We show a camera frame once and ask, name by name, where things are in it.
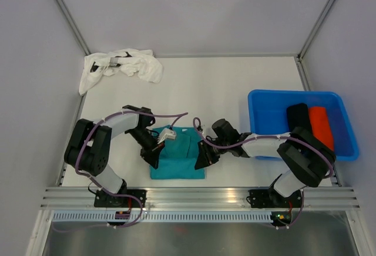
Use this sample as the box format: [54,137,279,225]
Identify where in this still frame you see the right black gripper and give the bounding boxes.
[194,137,229,170]

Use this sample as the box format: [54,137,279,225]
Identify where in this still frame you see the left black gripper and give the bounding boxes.
[126,127,165,170]

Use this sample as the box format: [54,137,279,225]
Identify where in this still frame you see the teal t-shirt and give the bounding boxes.
[150,127,205,180]

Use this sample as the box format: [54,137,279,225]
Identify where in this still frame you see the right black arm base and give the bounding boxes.
[246,189,303,208]

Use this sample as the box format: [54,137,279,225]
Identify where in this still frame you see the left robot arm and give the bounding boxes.
[64,105,165,207]

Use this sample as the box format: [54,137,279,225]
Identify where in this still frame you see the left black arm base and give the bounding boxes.
[94,189,147,208]

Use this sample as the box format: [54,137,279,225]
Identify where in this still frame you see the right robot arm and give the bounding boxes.
[194,119,336,208]

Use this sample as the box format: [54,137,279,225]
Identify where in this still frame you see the blue plastic bin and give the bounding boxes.
[248,89,359,161]

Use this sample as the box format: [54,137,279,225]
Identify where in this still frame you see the rolled black t-shirt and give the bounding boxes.
[286,103,312,133]

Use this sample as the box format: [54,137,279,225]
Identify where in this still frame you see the white t-shirt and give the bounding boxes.
[78,49,163,96]

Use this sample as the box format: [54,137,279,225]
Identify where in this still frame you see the rolled orange t-shirt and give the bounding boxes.
[308,106,334,151]

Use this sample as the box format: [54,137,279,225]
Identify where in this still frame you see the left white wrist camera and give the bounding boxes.
[157,128,176,143]

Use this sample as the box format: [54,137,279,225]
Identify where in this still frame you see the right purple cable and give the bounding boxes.
[193,117,335,230]

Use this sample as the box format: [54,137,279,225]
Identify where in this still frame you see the purple cable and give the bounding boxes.
[193,117,335,230]
[52,107,189,233]

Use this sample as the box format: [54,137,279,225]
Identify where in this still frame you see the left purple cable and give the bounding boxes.
[52,107,189,233]

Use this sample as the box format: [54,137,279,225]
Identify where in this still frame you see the white slotted cable duct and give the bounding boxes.
[52,210,272,223]

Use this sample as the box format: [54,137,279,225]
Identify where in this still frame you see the aluminium mounting rail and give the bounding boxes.
[39,187,360,211]

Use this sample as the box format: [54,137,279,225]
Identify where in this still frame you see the left aluminium frame post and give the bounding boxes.
[53,0,91,56]

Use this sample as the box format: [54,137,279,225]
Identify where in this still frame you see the aluminium frame post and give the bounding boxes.
[297,0,337,62]
[53,0,91,56]

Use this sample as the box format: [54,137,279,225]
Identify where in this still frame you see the right aluminium frame post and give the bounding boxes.
[297,0,337,62]

